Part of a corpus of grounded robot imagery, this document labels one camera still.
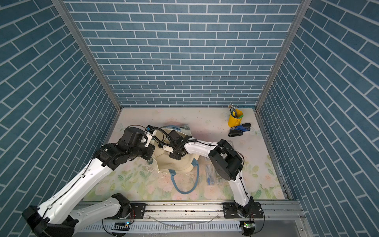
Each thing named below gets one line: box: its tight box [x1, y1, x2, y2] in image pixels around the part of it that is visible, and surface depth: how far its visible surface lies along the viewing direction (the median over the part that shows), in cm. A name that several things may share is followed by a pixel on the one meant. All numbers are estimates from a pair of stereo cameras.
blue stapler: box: [230, 122, 252, 132], surface depth 107 cm
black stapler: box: [227, 129, 244, 138], surface depth 106 cm
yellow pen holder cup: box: [227, 109, 244, 128], surface depth 105 cm
